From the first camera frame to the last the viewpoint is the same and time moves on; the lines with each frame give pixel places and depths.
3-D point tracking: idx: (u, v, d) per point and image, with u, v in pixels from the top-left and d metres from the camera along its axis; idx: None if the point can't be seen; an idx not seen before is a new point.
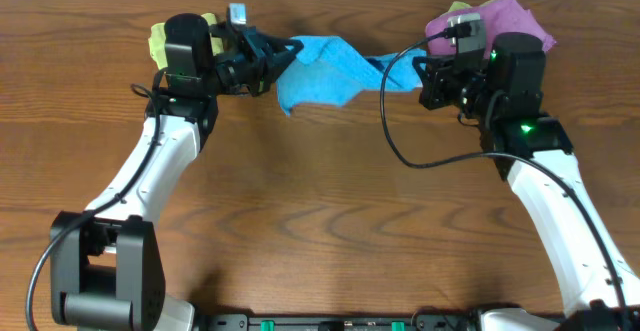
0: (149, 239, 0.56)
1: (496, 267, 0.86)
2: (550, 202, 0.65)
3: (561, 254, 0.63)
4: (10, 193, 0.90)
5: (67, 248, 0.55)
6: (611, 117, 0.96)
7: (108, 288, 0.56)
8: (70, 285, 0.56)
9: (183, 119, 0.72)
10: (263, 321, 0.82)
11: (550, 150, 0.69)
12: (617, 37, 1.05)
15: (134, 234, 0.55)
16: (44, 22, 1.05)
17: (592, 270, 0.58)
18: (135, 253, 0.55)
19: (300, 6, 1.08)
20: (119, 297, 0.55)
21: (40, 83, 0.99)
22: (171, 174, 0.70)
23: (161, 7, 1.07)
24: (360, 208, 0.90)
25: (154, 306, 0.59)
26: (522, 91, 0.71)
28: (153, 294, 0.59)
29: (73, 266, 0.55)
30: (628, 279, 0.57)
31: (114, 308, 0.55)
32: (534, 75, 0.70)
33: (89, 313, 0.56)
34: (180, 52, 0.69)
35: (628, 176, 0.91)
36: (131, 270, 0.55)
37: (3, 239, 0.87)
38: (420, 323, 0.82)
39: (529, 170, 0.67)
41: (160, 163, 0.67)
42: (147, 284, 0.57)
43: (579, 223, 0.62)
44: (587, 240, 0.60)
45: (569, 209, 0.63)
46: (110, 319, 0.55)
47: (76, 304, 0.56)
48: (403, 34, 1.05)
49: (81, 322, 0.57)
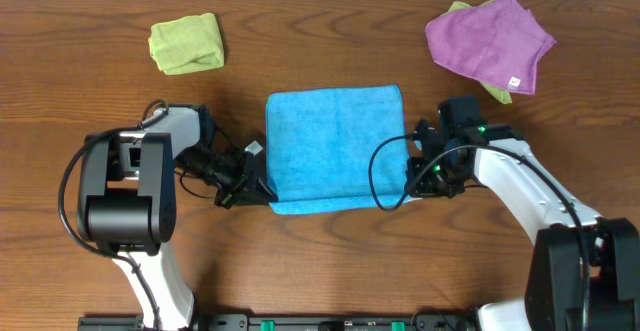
0: (168, 145, 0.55)
1: (495, 267, 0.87)
2: (503, 171, 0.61)
3: (522, 216, 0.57)
4: (14, 193, 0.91)
5: (95, 158, 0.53)
6: (611, 117, 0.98)
7: (124, 199, 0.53)
8: (97, 192, 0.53)
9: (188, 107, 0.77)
10: (263, 321, 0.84)
11: (504, 137, 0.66)
12: (623, 39, 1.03)
15: (156, 138, 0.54)
16: (36, 20, 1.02)
17: (546, 206, 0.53)
18: (157, 156, 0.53)
19: (299, 5, 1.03)
20: (138, 205, 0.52)
21: (38, 83, 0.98)
22: (178, 140, 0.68)
23: (155, 4, 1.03)
24: (359, 208, 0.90)
25: (171, 222, 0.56)
26: (466, 117, 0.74)
28: (168, 206, 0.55)
29: (101, 177, 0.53)
30: (580, 209, 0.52)
31: (132, 215, 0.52)
32: (473, 107, 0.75)
33: (111, 227, 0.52)
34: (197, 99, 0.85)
35: (622, 175, 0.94)
36: (152, 171, 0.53)
37: (8, 239, 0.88)
38: (420, 323, 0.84)
39: (485, 153, 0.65)
41: (167, 121, 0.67)
42: (167, 189, 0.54)
43: (530, 179, 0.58)
44: (542, 189, 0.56)
45: (522, 170, 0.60)
46: (131, 230, 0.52)
47: (97, 215, 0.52)
48: (404, 34, 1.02)
49: (105, 237, 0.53)
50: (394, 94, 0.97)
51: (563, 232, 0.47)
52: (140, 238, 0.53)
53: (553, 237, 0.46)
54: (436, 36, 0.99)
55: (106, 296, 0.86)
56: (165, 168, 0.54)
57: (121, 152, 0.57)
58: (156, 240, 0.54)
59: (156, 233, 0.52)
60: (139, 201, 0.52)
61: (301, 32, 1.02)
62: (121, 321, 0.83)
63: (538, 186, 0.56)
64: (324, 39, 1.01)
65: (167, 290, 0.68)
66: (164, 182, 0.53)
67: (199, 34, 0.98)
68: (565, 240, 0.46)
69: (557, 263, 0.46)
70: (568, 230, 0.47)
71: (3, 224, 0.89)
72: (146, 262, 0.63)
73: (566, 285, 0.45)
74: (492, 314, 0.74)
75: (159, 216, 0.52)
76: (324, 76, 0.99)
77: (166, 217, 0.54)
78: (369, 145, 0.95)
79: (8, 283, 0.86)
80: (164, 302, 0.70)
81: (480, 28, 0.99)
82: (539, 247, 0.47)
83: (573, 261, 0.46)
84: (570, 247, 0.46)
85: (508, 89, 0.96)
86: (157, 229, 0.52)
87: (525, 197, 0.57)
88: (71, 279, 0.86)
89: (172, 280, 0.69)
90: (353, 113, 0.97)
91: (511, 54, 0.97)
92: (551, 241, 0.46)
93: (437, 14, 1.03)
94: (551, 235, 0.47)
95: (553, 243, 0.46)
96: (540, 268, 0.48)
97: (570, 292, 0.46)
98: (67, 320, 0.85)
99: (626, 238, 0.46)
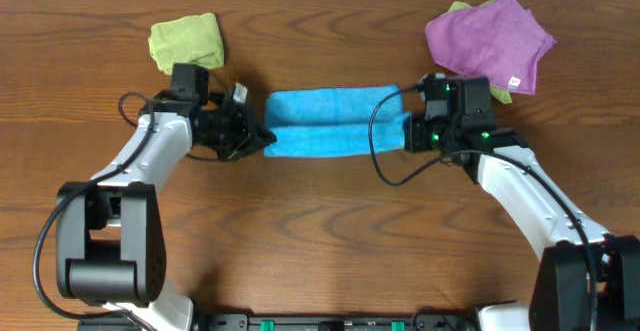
0: (153, 199, 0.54)
1: (494, 267, 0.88)
2: (510, 181, 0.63)
3: (528, 226, 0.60)
4: (15, 194, 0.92)
5: (73, 216, 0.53)
6: (611, 117, 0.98)
7: (107, 258, 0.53)
8: (76, 253, 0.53)
9: (175, 114, 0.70)
10: (263, 321, 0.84)
11: (510, 146, 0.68)
12: (624, 39, 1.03)
15: (138, 194, 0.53)
16: (36, 19, 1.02)
17: (554, 221, 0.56)
18: (140, 213, 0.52)
19: (299, 5, 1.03)
20: (121, 264, 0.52)
21: (38, 83, 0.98)
22: (165, 163, 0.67)
23: (155, 5, 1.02)
24: (359, 208, 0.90)
25: (158, 273, 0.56)
26: (476, 109, 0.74)
28: (157, 260, 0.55)
29: (79, 237, 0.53)
30: (586, 224, 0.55)
31: (118, 274, 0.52)
32: (483, 97, 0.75)
33: (95, 283, 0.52)
34: (184, 71, 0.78)
35: (622, 175, 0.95)
36: (136, 228, 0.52)
37: (11, 238, 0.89)
38: (420, 323, 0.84)
39: (491, 161, 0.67)
41: (150, 150, 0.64)
42: (152, 246, 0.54)
43: (537, 190, 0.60)
44: (548, 202, 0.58)
45: (529, 181, 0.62)
46: (115, 288, 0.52)
47: (79, 273, 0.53)
48: (404, 35, 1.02)
49: (90, 295, 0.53)
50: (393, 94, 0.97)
51: (572, 251, 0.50)
52: (126, 297, 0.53)
53: (560, 257, 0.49)
54: (436, 36, 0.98)
55: None
56: (149, 226, 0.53)
57: (101, 200, 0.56)
58: (143, 298, 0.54)
59: (142, 292, 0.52)
60: (124, 260, 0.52)
61: (301, 33, 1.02)
62: (121, 321, 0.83)
63: (544, 199, 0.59)
64: (324, 39, 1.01)
65: (160, 314, 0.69)
66: (149, 239, 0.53)
67: (199, 35, 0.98)
68: (573, 259, 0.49)
69: (565, 281, 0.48)
70: (576, 249, 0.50)
71: (6, 224, 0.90)
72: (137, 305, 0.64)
73: (573, 300, 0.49)
74: (494, 316, 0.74)
75: (145, 275, 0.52)
76: (324, 76, 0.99)
77: (153, 273, 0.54)
78: None
79: (11, 282, 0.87)
80: (161, 326, 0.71)
81: (480, 28, 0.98)
82: (545, 266, 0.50)
83: (580, 279, 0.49)
84: (578, 265, 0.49)
85: (508, 89, 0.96)
86: (143, 288, 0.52)
87: (531, 209, 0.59)
88: None
89: (163, 302, 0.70)
90: (353, 111, 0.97)
91: (511, 55, 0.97)
92: (559, 259, 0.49)
93: (437, 14, 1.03)
94: (559, 255, 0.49)
95: (560, 263, 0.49)
96: (547, 288, 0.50)
97: (577, 308, 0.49)
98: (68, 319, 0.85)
99: (634, 257, 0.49)
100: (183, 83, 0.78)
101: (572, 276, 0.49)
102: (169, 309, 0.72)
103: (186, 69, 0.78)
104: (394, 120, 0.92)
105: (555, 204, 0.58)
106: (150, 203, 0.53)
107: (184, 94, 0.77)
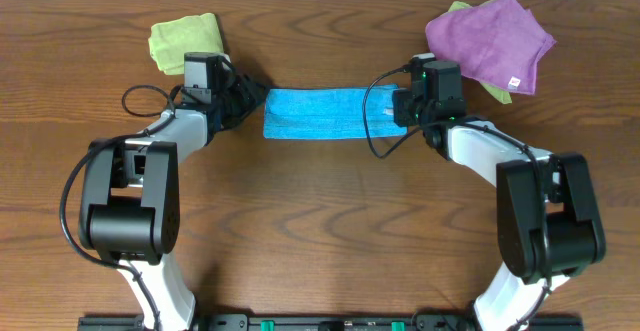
0: (175, 156, 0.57)
1: (494, 267, 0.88)
2: (470, 140, 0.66)
3: (488, 170, 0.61)
4: (15, 194, 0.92)
5: (99, 166, 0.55)
6: (609, 118, 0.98)
7: (127, 209, 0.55)
8: (98, 199, 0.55)
9: (196, 114, 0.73)
10: (263, 321, 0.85)
11: (472, 119, 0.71)
12: (626, 39, 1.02)
15: (160, 148, 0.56)
16: (35, 19, 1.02)
17: (505, 151, 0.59)
18: (161, 164, 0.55)
19: (299, 5, 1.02)
20: (142, 214, 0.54)
21: (38, 84, 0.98)
22: (186, 145, 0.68)
23: (154, 4, 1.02)
24: (359, 209, 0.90)
25: (173, 228, 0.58)
26: (448, 96, 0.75)
28: (172, 216, 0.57)
29: (103, 186, 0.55)
30: (532, 150, 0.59)
31: (136, 224, 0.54)
32: (457, 84, 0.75)
33: (112, 232, 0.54)
34: (195, 68, 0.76)
35: (617, 174, 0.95)
36: (157, 178, 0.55)
37: (11, 239, 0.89)
38: (420, 323, 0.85)
39: (456, 131, 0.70)
41: (174, 127, 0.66)
42: (171, 195, 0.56)
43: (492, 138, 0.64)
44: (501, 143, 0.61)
45: (486, 134, 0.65)
46: (132, 238, 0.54)
47: (99, 219, 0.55)
48: (404, 35, 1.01)
49: (106, 244, 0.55)
50: (390, 86, 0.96)
51: (522, 163, 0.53)
52: (142, 247, 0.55)
53: (511, 168, 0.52)
54: (436, 37, 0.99)
55: (108, 296, 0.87)
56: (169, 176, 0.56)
57: (126, 159, 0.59)
58: (158, 250, 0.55)
59: (156, 243, 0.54)
60: (144, 212, 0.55)
61: (302, 33, 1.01)
62: (122, 321, 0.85)
63: (498, 142, 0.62)
64: (325, 40, 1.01)
65: (167, 293, 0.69)
66: (168, 189, 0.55)
67: (199, 35, 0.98)
68: (523, 170, 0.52)
69: (516, 190, 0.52)
70: (525, 162, 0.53)
71: (5, 224, 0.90)
72: (147, 270, 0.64)
73: (527, 207, 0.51)
74: (485, 300, 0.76)
75: (160, 227, 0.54)
76: (324, 76, 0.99)
77: (168, 226, 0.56)
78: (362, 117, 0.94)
79: (12, 282, 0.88)
80: (165, 306, 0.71)
81: (480, 28, 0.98)
82: (499, 180, 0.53)
83: (531, 186, 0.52)
84: (528, 174, 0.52)
85: (508, 89, 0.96)
86: (159, 239, 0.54)
87: (487, 151, 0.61)
88: (73, 279, 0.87)
89: (173, 284, 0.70)
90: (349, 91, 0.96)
91: (511, 55, 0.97)
92: (512, 169, 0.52)
93: (437, 14, 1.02)
94: (509, 165, 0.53)
95: (512, 171, 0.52)
96: (504, 205, 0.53)
97: (531, 216, 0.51)
98: (71, 319, 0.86)
99: (573, 168, 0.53)
100: (196, 78, 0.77)
101: (523, 185, 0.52)
102: (175, 297, 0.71)
103: (196, 65, 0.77)
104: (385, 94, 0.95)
105: (507, 144, 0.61)
106: (172, 158, 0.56)
107: (197, 90, 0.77)
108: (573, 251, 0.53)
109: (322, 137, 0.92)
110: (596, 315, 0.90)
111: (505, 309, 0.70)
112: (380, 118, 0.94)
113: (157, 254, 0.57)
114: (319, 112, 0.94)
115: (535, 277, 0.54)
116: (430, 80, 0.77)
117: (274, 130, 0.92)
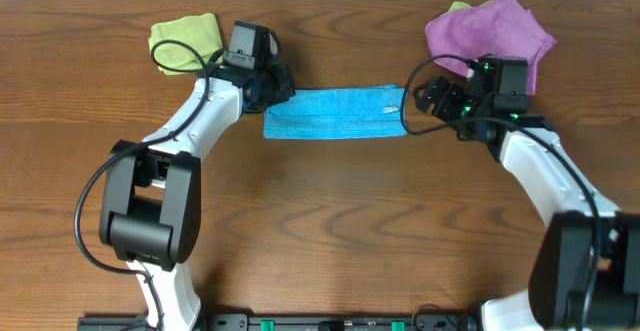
0: (198, 172, 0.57)
1: (495, 267, 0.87)
2: (532, 156, 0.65)
3: (544, 196, 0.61)
4: (14, 192, 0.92)
5: (120, 172, 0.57)
6: (612, 116, 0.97)
7: (147, 217, 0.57)
8: (119, 207, 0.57)
9: (230, 83, 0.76)
10: (263, 321, 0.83)
11: (535, 128, 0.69)
12: (624, 39, 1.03)
15: (186, 165, 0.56)
16: (38, 21, 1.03)
17: (568, 192, 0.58)
18: (183, 183, 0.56)
19: (299, 6, 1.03)
20: (162, 225, 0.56)
21: (38, 83, 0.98)
22: (213, 133, 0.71)
23: (156, 5, 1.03)
24: (360, 208, 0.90)
25: (190, 241, 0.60)
26: (510, 91, 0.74)
28: (191, 228, 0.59)
29: (124, 191, 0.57)
30: (598, 198, 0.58)
31: (157, 233, 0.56)
32: (522, 80, 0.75)
33: (131, 236, 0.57)
34: (244, 33, 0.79)
35: (625, 172, 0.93)
36: (178, 195, 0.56)
37: (9, 238, 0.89)
38: (420, 323, 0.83)
39: (516, 137, 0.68)
41: (203, 116, 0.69)
42: (191, 213, 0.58)
43: (558, 165, 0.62)
44: (565, 176, 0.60)
45: (549, 157, 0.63)
46: (151, 246, 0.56)
47: (120, 223, 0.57)
48: (403, 34, 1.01)
49: (125, 245, 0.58)
50: (390, 86, 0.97)
51: (582, 219, 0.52)
52: (158, 254, 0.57)
53: (570, 224, 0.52)
54: (436, 37, 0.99)
55: (105, 296, 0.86)
56: (191, 194, 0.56)
57: (150, 163, 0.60)
58: (173, 259, 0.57)
59: (173, 254, 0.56)
60: (162, 223, 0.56)
61: (301, 33, 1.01)
62: (121, 320, 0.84)
63: (562, 174, 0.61)
64: (324, 39, 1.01)
65: (174, 299, 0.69)
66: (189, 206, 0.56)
67: (199, 34, 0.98)
68: (582, 228, 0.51)
69: (570, 246, 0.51)
70: (586, 219, 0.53)
71: (3, 224, 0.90)
72: (158, 274, 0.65)
73: (573, 264, 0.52)
74: (492, 309, 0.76)
75: (178, 239, 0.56)
76: (324, 76, 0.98)
77: (186, 238, 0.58)
78: (361, 117, 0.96)
79: (9, 282, 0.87)
80: (170, 310, 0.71)
81: (480, 28, 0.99)
82: (553, 230, 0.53)
83: (584, 246, 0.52)
84: (585, 234, 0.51)
85: None
86: (175, 251, 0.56)
87: (546, 181, 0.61)
88: (72, 278, 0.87)
89: (183, 291, 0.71)
90: (349, 92, 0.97)
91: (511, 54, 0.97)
92: (569, 227, 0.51)
93: (436, 14, 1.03)
94: (567, 220, 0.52)
95: (567, 227, 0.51)
96: (550, 252, 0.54)
97: (576, 275, 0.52)
98: (66, 320, 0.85)
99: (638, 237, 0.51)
100: (242, 44, 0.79)
101: (577, 243, 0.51)
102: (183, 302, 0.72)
103: (245, 31, 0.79)
104: (385, 95, 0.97)
105: (571, 179, 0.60)
106: (194, 175, 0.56)
107: (240, 56, 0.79)
108: (608, 312, 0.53)
109: (322, 137, 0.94)
110: None
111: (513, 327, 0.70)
112: (380, 118, 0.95)
113: (172, 262, 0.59)
114: (318, 113, 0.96)
115: (558, 328, 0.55)
116: (493, 72, 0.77)
117: (274, 130, 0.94)
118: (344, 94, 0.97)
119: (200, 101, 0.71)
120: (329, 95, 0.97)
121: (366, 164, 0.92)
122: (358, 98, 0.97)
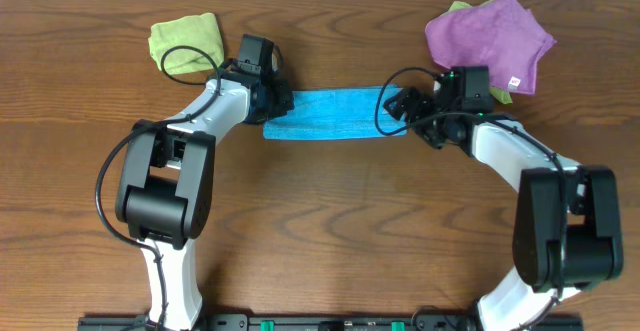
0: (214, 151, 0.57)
1: (494, 266, 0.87)
2: (497, 139, 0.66)
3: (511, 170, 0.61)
4: (14, 193, 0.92)
5: (139, 148, 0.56)
6: (612, 116, 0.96)
7: (160, 193, 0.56)
8: (137, 181, 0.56)
9: (241, 86, 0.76)
10: (262, 321, 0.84)
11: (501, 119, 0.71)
12: (623, 39, 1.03)
15: (201, 142, 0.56)
16: (37, 20, 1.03)
17: (531, 157, 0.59)
18: (199, 158, 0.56)
19: (299, 5, 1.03)
20: (176, 201, 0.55)
21: (38, 83, 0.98)
22: (224, 125, 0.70)
23: (156, 5, 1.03)
24: (360, 208, 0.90)
25: (202, 216, 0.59)
26: (475, 94, 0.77)
28: (203, 204, 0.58)
29: (142, 167, 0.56)
30: (561, 159, 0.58)
31: (170, 208, 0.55)
32: (485, 83, 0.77)
33: (144, 212, 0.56)
34: (251, 43, 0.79)
35: (623, 172, 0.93)
36: (192, 170, 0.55)
37: (9, 238, 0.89)
38: (420, 323, 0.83)
39: (483, 128, 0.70)
41: (216, 106, 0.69)
42: (203, 190, 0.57)
43: (522, 141, 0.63)
44: (528, 147, 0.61)
45: (513, 137, 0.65)
46: (164, 221, 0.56)
47: (136, 199, 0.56)
48: (403, 34, 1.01)
49: (142, 222, 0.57)
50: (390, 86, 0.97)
51: (548, 172, 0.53)
52: (171, 230, 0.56)
53: (537, 176, 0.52)
54: (436, 37, 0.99)
55: (105, 296, 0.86)
56: (206, 171, 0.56)
57: (167, 143, 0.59)
58: (186, 235, 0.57)
59: (186, 229, 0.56)
60: (178, 197, 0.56)
61: (302, 33, 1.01)
62: (121, 321, 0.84)
63: (526, 146, 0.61)
64: (324, 39, 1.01)
65: (180, 284, 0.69)
66: (203, 182, 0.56)
67: (199, 35, 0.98)
68: (550, 179, 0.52)
69: (538, 198, 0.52)
70: (552, 171, 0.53)
71: (3, 224, 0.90)
72: (168, 254, 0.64)
73: (546, 216, 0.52)
74: (489, 301, 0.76)
75: (192, 214, 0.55)
76: (324, 76, 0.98)
77: (200, 214, 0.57)
78: (360, 116, 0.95)
79: (9, 282, 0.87)
80: (174, 299, 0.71)
81: (480, 27, 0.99)
82: (524, 188, 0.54)
83: (554, 197, 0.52)
84: (552, 184, 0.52)
85: (508, 89, 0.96)
86: (189, 225, 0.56)
87: (512, 155, 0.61)
88: (72, 278, 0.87)
89: (188, 279, 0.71)
90: (348, 92, 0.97)
91: (511, 54, 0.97)
92: (536, 179, 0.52)
93: (436, 14, 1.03)
94: (534, 174, 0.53)
95: (536, 180, 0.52)
96: (525, 209, 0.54)
97: (550, 225, 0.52)
98: (67, 320, 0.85)
99: (602, 184, 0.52)
100: (249, 53, 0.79)
101: (545, 193, 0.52)
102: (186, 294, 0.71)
103: (252, 41, 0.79)
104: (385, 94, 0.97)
105: (534, 149, 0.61)
106: (209, 152, 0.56)
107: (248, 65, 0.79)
108: (589, 265, 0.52)
109: (321, 137, 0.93)
110: (596, 315, 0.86)
111: (510, 312, 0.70)
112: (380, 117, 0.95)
113: (183, 240, 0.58)
114: (317, 113, 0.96)
115: (547, 286, 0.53)
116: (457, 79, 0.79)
117: (273, 129, 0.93)
118: (343, 94, 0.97)
119: (213, 95, 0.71)
120: (328, 95, 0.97)
121: (366, 163, 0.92)
122: (357, 98, 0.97)
